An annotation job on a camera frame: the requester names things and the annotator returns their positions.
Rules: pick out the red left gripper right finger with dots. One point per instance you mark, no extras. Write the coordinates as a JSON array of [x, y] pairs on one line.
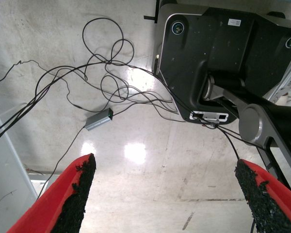
[[274, 204]]

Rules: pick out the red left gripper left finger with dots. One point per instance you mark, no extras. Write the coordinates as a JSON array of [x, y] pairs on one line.
[[48, 204]]

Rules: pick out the black cylindrical machine part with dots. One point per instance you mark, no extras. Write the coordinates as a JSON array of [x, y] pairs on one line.
[[286, 119]]

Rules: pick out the small black box green light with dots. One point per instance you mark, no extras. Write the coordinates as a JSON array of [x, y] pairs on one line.
[[98, 120]]

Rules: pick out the black cylinder silver cap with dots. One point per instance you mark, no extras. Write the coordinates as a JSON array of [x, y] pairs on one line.
[[225, 83]]

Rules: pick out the grey metal plate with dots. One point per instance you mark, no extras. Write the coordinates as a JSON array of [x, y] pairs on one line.
[[184, 60]]

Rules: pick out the small usb plug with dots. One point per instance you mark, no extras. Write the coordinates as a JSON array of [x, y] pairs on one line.
[[157, 63]]

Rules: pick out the aluminium frame post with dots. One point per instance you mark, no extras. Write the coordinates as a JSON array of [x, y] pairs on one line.
[[281, 89], [9, 182]]

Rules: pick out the black metal frame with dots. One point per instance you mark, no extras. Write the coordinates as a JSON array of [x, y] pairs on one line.
[[251, 125]]

